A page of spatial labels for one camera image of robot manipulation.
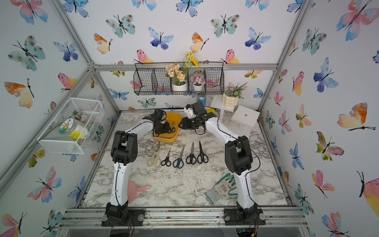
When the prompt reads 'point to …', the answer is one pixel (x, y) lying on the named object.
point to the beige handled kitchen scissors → (156, 156)
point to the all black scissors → (202, 157)
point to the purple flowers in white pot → (198, 80)
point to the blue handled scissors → (178, 163)
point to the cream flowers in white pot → (179, 82)
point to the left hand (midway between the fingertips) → (170, 127)
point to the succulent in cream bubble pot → (231, 95)
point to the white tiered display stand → (243, 119)
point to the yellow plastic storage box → (170, 117)
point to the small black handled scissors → (167, 161)
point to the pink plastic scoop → (132, 188)
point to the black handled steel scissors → (191, 158)
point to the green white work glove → (222, 190)
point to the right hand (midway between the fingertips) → (181, 123)
